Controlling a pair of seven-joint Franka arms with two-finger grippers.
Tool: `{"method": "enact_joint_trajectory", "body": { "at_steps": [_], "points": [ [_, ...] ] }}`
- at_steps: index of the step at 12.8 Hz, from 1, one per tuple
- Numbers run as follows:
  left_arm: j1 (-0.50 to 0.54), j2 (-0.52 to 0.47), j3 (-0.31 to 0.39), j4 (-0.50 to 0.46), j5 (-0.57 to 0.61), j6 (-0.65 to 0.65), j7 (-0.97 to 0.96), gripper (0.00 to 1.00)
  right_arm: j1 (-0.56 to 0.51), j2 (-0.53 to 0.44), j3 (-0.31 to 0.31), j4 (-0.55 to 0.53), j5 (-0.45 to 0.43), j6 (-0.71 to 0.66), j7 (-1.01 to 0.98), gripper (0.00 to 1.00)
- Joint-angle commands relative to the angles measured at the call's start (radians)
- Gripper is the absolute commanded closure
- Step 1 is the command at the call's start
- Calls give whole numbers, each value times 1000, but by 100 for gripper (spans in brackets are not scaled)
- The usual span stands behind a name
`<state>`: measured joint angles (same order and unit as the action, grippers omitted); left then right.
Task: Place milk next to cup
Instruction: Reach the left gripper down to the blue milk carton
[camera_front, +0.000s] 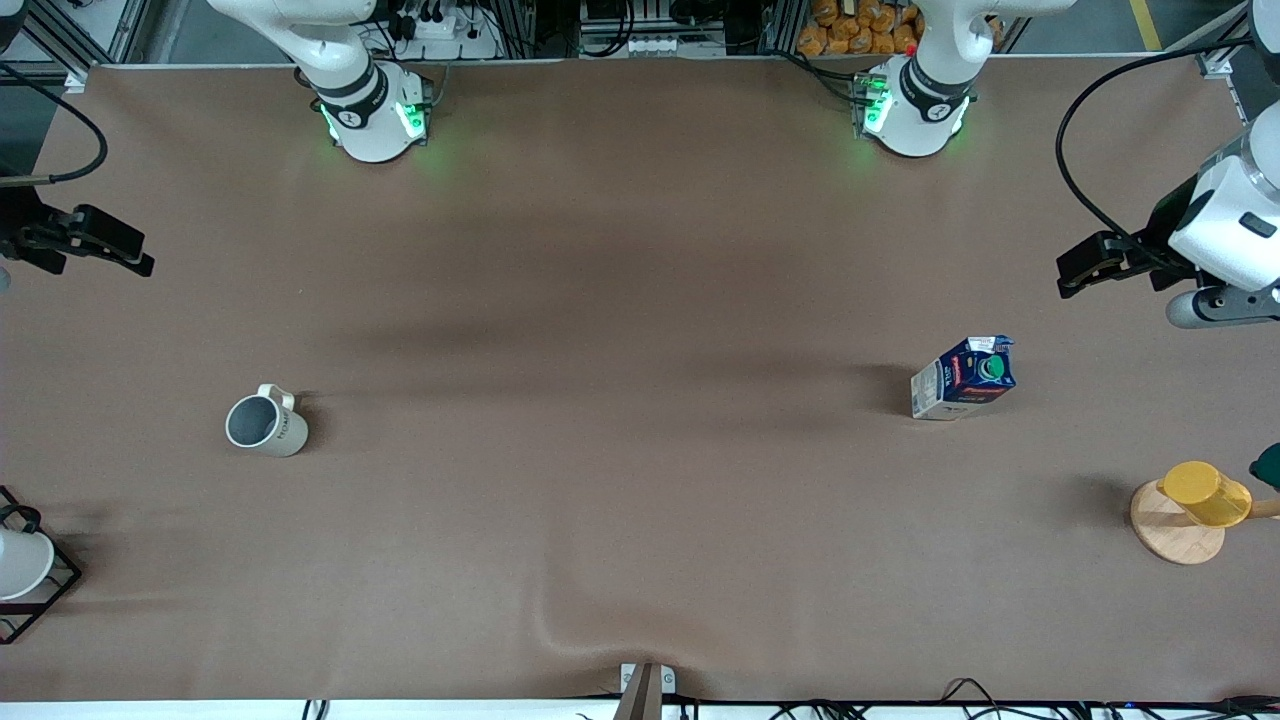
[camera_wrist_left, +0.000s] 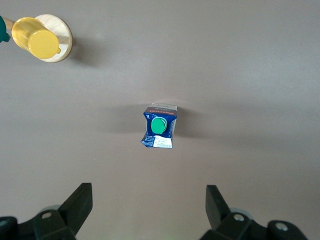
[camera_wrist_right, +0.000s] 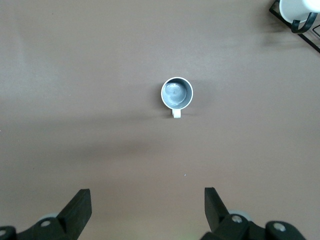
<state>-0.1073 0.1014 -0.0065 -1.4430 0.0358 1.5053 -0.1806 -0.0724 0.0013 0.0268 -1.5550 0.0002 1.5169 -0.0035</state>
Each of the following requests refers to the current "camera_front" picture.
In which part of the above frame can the blue milk carton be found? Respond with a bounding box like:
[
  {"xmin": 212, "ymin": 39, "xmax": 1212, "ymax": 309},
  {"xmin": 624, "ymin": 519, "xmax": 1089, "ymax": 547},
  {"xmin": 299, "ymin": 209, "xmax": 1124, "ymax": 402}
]
[{"xmin": 910, "ymin": 335, "xmax": 1018, "ymax": 421}]

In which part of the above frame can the white power strip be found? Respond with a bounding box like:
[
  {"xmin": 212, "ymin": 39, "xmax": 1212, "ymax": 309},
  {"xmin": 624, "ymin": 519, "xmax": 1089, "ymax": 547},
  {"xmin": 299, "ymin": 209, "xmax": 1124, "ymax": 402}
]
[{"xmin": 398, "ymin": 8, "xmax": 501, "ymax": 61}]

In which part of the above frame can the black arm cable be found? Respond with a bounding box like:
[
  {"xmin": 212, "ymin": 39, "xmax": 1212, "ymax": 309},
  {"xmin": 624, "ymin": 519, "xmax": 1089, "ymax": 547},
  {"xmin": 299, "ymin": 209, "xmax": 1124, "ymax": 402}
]
[
  {"xmin": 0, "ymin": 62, "xmax": 109, "ymax": 188},
  {"xmin": 1056, "ymin": 40, "xmax": 1256, "ymax": 251}
]

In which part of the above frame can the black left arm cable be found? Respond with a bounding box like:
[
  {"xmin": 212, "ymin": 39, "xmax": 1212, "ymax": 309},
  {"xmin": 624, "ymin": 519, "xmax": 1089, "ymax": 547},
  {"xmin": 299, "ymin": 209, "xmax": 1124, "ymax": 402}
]
[{"xmin": 1056, "ymin": 40, "xmax": 1256, "ymax": 251}]

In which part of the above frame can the metal table edge bracket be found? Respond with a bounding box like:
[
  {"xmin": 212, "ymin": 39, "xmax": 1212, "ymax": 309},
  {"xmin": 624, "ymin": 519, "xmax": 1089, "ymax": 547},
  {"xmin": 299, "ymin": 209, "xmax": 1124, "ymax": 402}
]
[{"xmin": 612, "ymin": 662, "xmax": 678, "ymax": 720}]

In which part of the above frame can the black wire rack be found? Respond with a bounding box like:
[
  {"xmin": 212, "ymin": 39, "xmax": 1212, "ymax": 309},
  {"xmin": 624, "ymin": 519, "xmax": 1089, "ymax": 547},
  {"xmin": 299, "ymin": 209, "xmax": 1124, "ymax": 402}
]
[{"xmin": 0, "ymin": 485, "xmax": 83, "ymax": 646}]

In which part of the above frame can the pile of orange buns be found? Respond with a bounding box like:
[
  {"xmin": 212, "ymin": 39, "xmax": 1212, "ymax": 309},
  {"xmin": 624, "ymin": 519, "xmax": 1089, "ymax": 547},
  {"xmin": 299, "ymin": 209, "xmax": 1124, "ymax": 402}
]
[{"xmin": 797, "ymin": 0, "xmax": 923, "ymax": 57}]

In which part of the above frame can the white cup with black handle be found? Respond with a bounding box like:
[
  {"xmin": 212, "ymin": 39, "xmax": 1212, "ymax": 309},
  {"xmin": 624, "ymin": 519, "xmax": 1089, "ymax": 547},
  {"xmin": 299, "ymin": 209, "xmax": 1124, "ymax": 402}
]
[{"xmin": 0, "ymin": 505, "xmax": 56, "ymax": 601}]

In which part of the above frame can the cream mug with handle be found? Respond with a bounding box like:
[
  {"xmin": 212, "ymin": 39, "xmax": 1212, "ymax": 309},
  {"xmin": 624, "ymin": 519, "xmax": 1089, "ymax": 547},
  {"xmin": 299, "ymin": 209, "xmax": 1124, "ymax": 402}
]
[{"xmin": 225, "ymin": 383, "xmax": 310, "ymax": 459}]

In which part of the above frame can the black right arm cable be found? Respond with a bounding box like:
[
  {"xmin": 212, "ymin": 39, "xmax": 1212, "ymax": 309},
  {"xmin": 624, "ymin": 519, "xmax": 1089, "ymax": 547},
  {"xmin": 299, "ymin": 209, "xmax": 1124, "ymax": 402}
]
[{"xmin": 0, "ymin": 62, "xmax": 109, "ymax": 188}]

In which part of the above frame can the round wooden mug stand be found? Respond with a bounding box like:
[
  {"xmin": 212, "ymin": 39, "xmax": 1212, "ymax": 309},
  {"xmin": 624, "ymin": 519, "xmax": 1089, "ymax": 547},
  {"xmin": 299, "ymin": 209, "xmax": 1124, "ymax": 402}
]
[{"xmin": 1130, "ymin": 480, "xmax": 1280, "ymax": 566}]

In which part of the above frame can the yellow plastic cup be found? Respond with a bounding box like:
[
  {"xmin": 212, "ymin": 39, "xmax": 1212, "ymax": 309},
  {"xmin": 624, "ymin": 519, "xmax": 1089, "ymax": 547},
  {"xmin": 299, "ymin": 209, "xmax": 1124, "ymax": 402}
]
[{"xmin": 1157, "ymin": 460, "xmax": 1254, "ymax": 529}]

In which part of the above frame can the aluminium frame post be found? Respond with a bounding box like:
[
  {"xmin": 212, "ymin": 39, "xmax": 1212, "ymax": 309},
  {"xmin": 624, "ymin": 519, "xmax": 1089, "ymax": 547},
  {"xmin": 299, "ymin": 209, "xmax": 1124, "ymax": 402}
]
[
  {"xmin": 1195, "ymin": 0, "xmax": 1280, "ymax": 79},
  {"xmin": 0, "ymin": 0, "xmax": 151, "ymax": 93}
]

